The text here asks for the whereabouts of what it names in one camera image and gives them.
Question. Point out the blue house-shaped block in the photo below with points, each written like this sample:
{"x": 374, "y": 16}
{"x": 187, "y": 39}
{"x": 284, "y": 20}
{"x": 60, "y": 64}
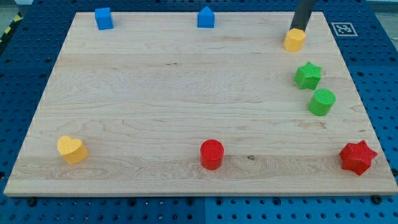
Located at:
{"x": 206, "y": 18}

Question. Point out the white fiducial marker tag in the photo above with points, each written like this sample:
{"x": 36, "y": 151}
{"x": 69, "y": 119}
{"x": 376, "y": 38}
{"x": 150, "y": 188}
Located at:
{"x": 344, "y": 29}

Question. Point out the blue cube block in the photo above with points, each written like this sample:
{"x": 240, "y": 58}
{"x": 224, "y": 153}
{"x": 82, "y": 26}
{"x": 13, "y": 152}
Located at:
{"x": 103, "y": 18}

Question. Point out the yellow black hazard tape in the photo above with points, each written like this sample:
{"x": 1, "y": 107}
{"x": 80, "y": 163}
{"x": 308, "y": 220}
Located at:
{"x": 10, "y": 30}

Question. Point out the green star block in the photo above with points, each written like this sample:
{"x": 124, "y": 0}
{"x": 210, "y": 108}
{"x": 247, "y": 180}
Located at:
{"x": 308, "y": 76}

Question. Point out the green cylinder block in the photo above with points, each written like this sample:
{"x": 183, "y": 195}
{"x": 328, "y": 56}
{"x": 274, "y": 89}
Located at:
{"x": 322, "y": 101}

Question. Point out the light wooden board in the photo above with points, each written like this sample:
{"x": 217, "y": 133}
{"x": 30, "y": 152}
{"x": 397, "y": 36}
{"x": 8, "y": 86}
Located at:
{"x": 145, "y": 95}

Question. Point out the yellow heart block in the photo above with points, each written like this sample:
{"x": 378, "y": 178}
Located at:
{"x": 72, "y": 150}

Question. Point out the red cylinder block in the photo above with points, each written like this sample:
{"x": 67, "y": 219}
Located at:
{"x": 211, "y": 154}

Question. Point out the red star block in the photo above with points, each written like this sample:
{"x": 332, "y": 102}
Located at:
{"x": 357, "y": 157}

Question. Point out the black cylindrical robot arm tip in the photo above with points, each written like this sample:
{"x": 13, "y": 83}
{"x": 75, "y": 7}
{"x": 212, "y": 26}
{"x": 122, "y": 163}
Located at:
{"x": 302, "y": 14}

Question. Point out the yellow hexagon block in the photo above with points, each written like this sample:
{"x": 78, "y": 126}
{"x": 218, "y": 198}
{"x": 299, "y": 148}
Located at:
{"x": 294, "y": 40}

